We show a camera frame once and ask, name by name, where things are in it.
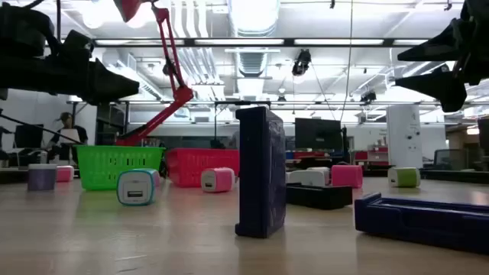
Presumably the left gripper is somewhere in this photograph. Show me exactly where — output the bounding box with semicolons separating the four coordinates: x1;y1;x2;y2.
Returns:
0;29;141;106

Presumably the white round column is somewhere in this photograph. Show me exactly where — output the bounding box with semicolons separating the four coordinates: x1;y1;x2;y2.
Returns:
386;105;424;169

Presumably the red storage shelf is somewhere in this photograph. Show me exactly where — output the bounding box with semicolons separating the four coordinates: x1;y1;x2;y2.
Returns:
355;144;390;166

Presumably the black rectangular case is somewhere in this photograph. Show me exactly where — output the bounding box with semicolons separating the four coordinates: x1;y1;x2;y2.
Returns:
285;182;354;211

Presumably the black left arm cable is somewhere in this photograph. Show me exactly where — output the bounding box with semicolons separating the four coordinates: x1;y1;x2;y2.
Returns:
0;108;84;145

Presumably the purple USB charger cube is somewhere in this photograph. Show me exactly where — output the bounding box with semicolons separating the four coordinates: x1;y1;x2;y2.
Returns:
27;163;58;192

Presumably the red desk lamp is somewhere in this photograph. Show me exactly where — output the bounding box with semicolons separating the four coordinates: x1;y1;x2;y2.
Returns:
112;0;195;147

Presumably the dark blue rectangular case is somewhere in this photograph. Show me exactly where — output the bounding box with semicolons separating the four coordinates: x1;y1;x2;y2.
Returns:
354;192;489;256

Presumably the grey office chair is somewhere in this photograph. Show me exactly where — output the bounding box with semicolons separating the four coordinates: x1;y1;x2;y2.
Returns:
433;148;471;171

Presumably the pink white USB charger cube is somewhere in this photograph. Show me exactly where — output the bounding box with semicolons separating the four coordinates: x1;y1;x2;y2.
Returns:
200;167;236;193

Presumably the small navy box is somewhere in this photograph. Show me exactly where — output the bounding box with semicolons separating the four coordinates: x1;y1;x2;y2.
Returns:
235;105;287;239

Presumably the red plastic basket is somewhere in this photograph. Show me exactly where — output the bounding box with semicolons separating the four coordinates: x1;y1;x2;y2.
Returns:
166;147;241;189

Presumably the green plastic basket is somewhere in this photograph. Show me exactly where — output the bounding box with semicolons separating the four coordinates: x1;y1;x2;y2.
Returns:
75;144;166;192

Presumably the person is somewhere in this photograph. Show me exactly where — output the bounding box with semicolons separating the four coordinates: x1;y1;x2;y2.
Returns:
45;112;89;161

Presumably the white USB charger block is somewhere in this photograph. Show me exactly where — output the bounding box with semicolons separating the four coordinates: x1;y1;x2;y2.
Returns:
285;169;326;187
306;166;331;180

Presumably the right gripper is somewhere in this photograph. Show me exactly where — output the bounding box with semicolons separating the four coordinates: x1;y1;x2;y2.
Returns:
395;15;489;114

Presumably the green USB charger cube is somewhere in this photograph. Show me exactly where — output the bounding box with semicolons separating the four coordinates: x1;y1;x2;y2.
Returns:
387;167;422;189

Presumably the black computer monitor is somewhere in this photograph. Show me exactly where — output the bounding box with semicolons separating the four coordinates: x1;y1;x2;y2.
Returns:
294;117;344;152
13;124;45;150

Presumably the teal white USB charger cube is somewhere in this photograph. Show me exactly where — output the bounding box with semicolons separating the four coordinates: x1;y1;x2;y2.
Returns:
116;169;157;207

